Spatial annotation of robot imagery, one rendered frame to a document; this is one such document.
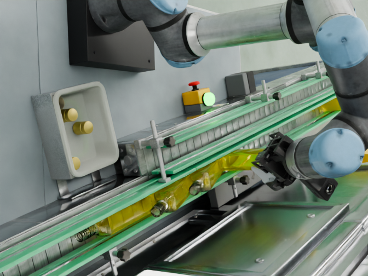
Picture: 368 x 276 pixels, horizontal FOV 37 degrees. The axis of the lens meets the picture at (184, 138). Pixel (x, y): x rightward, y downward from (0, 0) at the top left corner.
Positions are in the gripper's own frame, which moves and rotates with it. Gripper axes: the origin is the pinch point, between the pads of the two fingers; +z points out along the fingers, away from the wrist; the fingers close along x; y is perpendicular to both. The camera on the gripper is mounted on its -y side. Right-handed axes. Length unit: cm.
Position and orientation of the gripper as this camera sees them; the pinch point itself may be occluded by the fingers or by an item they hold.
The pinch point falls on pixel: (272, 171)
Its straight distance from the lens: 121.3
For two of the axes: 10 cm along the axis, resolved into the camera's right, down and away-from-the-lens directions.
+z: -2.0, 1.1, 9.7
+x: -5.6, 8.0, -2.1
